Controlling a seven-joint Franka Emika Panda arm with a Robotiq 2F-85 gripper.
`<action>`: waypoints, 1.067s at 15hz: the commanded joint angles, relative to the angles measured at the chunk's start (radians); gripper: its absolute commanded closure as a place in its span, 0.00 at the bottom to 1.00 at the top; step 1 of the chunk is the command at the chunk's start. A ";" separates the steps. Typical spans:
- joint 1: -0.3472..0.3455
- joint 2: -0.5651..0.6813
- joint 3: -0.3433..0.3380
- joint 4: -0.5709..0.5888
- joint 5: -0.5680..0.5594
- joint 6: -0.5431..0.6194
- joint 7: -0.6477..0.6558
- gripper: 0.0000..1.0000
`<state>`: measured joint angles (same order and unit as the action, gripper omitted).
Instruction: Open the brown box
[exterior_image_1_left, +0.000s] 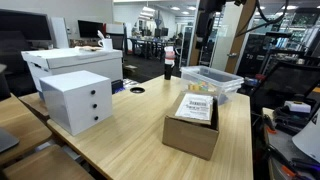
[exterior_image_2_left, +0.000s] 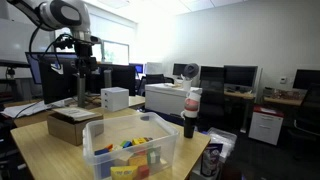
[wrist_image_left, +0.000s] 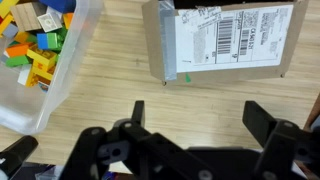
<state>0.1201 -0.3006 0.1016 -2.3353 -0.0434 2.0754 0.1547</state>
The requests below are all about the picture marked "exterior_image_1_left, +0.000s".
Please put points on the black table cable grommet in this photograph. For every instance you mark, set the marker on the black table cable grommet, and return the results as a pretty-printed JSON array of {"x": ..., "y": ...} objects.
[{"x": 137, "y": 90}]

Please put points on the clear plastic storage bin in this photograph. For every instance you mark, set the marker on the clear plastic storage bin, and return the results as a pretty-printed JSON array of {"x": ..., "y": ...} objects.
[{"x": 227, "y": 84}]

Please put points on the black monitor in background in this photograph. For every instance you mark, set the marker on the black monitor in background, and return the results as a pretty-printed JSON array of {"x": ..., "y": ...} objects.
[{"x": 89, "y": 29}]

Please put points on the small white device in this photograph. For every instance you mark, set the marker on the small white device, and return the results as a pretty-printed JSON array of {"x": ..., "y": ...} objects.
[{"x": 297, "y": 106}]

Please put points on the black bottle with pink cap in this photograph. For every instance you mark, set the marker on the black bottle with pink cap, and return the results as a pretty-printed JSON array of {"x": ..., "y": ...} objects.
[{"x": 169, "y": 61}]

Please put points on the white mug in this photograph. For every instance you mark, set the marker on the white mug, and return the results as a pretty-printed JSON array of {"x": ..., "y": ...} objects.
[{"x": 106, "y": 44}]

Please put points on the white three-knob drawer cabinet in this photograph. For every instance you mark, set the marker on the white three-knob drawer cabinet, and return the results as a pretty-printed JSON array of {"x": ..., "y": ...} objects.
[{"x": 78, "y": 100}]

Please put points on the black computer monitor left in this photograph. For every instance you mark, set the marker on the black computer monitor left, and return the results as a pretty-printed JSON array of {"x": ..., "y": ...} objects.
[{"x": 33, "y": 26}]

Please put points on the brown cardboard box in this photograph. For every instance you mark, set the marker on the brown cardboard box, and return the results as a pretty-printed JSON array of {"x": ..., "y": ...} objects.
[{"x": 192, "y": 124}]

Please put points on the colourful toy blocks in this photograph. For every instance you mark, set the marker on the colourful toy blocks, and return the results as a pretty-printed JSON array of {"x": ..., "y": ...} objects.
[{"x": 201, "y": 86}]

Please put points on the large white storage box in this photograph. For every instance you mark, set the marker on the large white storage box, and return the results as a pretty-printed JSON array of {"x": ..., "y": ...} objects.
[{"x": 44, "y": 63}]

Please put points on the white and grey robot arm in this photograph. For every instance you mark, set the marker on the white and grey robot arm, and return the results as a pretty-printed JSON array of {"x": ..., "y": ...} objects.
[{"x": 207, "y": 10}]

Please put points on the black mesh office chair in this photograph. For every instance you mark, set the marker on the black mesh office chair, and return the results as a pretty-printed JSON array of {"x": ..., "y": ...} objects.
[{"x": 285, "y": 82}]

